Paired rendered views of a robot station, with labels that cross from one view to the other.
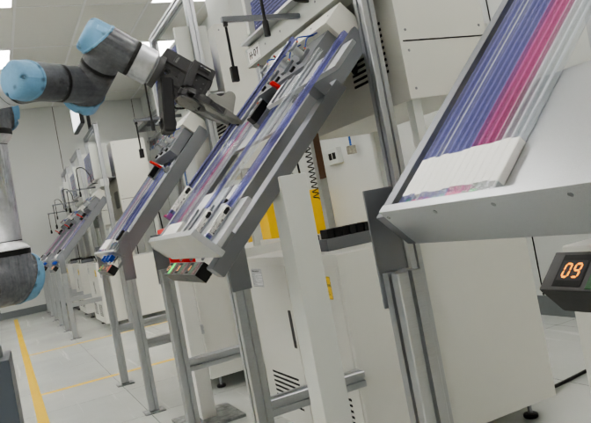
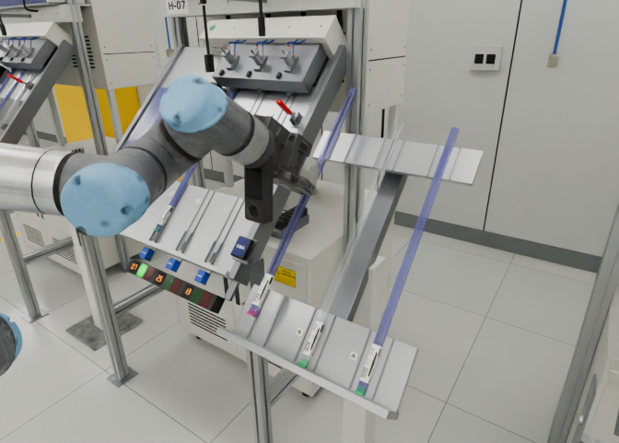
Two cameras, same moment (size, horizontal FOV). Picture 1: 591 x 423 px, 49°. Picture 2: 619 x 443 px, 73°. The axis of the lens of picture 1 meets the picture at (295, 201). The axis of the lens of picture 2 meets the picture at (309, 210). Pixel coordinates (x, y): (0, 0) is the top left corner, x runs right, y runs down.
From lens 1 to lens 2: 1.02 m
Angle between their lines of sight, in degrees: 38
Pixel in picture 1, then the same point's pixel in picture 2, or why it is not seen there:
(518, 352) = not seen: hidden behind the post
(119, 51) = (233, 134)
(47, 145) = not seen: outside the picture
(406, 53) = (368, 73)
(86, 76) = (175, 162)
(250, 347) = (261, 366)
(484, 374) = not seen: hidden behind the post
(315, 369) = (364, 414)
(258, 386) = (263, 392)
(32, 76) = (137, 203)
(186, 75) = (283, 149)
